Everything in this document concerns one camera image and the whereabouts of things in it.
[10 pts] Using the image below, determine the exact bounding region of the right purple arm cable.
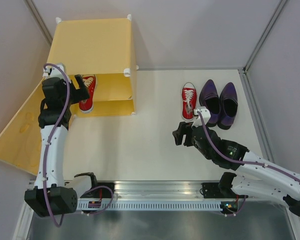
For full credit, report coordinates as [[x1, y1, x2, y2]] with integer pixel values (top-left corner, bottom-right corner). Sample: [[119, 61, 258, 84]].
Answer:
[[194, 109, 300, 190]]

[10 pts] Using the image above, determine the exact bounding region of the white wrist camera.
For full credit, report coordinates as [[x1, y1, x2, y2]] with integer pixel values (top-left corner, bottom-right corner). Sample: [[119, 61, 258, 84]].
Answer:
[[43, 63, 71, 82], [192, 106, 211, 127]]

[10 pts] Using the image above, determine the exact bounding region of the purple leather loafer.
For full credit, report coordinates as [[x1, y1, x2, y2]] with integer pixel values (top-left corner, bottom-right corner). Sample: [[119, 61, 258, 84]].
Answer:
[[199, 79, 221, 127], [218, 82, 238, 130]]

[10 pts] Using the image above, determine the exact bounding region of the aluminium frame post left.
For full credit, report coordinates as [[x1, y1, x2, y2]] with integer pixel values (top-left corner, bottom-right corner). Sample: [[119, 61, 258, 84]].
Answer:
[[24, 0, 53, 46]]

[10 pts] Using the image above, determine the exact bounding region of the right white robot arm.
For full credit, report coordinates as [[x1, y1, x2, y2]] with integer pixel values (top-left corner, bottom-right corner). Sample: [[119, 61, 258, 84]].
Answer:
[[172, 122, 300, 217]]

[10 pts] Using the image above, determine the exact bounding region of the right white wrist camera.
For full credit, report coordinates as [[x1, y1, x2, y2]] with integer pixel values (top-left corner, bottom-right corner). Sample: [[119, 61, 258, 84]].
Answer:
[[192, 106, 211, 127]]

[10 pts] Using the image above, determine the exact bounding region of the white slotted cable duct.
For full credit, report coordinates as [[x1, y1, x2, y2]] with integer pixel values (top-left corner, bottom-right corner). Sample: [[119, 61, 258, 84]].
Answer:
[[77, 200, 234, 212]]

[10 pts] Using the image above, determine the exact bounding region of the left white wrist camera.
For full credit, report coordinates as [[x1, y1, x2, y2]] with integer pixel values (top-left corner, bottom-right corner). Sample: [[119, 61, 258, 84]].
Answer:
[[43, 63, 71, 82]]

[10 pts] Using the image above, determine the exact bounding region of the aluminium frame post right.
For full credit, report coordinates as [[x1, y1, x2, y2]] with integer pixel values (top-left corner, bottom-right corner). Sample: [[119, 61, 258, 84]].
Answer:
[[238, 0, 289, 163]]

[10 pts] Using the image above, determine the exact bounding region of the red canvas sneaker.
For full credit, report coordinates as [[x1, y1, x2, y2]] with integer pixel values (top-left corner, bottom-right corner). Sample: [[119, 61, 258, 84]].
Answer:
[[181, 82, 197, 121], [78, 74, 97, 114]]

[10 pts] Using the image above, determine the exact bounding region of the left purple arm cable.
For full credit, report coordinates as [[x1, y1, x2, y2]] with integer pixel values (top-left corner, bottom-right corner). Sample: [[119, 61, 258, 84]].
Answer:
[[42, 63, 70, 228]]

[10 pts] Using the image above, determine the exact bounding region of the yellow plastic shoe cabinet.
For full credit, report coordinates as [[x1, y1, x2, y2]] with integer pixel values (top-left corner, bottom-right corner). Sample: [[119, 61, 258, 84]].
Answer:
[[0, 16, 137, 175]]

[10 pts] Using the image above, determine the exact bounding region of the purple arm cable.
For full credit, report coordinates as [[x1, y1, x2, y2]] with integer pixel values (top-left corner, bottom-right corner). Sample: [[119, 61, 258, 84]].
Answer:
[[42, 63, 70, 228], [194, 109, 300, 190]]

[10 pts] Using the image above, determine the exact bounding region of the aluminium frame post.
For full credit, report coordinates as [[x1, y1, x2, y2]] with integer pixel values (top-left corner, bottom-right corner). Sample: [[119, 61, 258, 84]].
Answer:
[[24, 0, 53, 46], [238, 0, 289, 163]]

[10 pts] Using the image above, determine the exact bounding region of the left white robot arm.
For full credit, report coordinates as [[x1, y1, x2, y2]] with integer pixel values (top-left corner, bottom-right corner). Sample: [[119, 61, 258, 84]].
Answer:
[[24, 74, 99, 217]]

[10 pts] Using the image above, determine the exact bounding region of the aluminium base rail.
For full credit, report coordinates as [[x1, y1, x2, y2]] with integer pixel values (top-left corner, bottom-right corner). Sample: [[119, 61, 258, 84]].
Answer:
[[24, 179, 298, 201]]

